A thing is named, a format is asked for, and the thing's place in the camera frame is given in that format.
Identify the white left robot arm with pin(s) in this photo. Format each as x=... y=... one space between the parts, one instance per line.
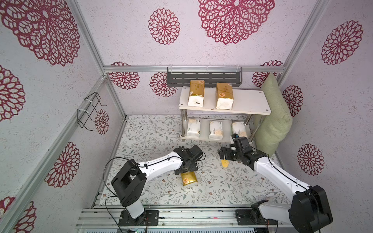
x=129 y=182

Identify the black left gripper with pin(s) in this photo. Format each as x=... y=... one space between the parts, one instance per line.
x=194 y=167

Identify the green pillow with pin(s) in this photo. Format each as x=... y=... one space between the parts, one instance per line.
x=273 y=128

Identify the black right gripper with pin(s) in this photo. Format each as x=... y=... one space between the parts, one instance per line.
x=229 y=154

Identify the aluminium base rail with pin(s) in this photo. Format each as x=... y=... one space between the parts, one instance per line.
x=177 y=218

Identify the small yellow object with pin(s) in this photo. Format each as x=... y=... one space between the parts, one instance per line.
x=225 y=163

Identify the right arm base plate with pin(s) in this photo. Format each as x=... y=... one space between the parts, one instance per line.
x=247 y=218

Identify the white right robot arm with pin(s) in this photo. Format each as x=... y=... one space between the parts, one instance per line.
x=309 y=210

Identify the grey wall-mounted metal rack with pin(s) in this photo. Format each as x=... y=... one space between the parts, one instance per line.
x=183 y=78

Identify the white tissue pack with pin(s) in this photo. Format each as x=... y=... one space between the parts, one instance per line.
x=216 y=130
x=239 y=128
x=193 y=128

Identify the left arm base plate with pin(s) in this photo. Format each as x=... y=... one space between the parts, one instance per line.
x=148 y=218

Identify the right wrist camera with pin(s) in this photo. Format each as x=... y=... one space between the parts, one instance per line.
x=234 y=136

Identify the black wire wall rack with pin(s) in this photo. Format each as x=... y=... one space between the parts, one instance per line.
x=84 y=115

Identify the gold tissue pack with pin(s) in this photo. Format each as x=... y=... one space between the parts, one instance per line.
x=189 y=178
x=224 y=96
x=196 y=93

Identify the white two-tier shelf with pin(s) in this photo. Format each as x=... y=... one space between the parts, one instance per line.
x=247 y=104

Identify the floral table mat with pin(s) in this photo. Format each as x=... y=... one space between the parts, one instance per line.
x=147 y=137

